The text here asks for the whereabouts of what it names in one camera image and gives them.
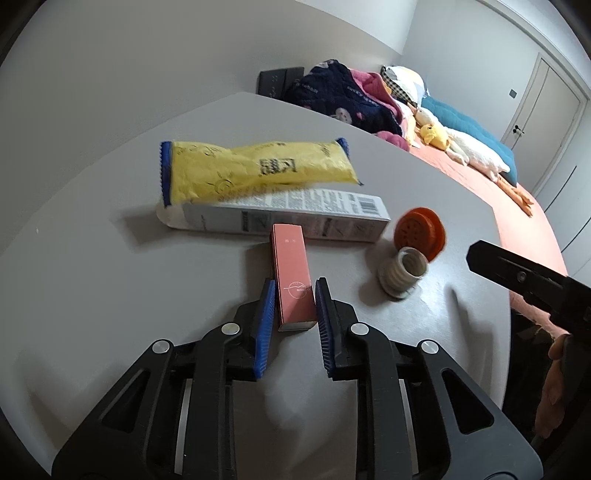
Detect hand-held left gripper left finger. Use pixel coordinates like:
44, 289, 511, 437
53, 277, 278, 480

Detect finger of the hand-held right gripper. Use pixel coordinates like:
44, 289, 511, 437
466, 240, 568, 315

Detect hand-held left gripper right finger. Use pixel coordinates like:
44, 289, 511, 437
315, 277, 543, 480

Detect pink slim box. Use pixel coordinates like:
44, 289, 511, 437
269, 223, 319, 333

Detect grey threaded pipe fitting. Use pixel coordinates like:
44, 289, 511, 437
378, 247, 430, 301

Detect orange plastic plug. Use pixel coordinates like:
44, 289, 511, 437
393, 207, 448, 263

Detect long white printed box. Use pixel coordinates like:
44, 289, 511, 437
156, 187, 392, 244

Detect yellow snack packet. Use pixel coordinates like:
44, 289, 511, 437
157, 137, 363, 207

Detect person's right hand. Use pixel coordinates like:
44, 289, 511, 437
536, 333, 573, 439

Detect bed with orange sheet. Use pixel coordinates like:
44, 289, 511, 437
406, 134, 568, 333

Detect white wardrobe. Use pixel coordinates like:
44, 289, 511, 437
538, 138, 591, 252

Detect white goose plush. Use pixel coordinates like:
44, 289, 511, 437
413, 107, 536, 217

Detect yellow duck plush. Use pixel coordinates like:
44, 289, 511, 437
418, 122, 451, 151

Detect teal cushion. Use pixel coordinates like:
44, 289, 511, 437
421, 95, 518, 185

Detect grey door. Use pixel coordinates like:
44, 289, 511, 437
501, 53, 587, 151

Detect checkered patchwork pillow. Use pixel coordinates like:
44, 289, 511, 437
381, 65, 426, 104

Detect pink fleece garment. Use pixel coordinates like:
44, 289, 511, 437
348, 68, 402, 116

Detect navy printed garment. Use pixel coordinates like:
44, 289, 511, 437
281, 59, 404, 137

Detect black wall socket panel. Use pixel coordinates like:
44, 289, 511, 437
257, 66, 305, 99

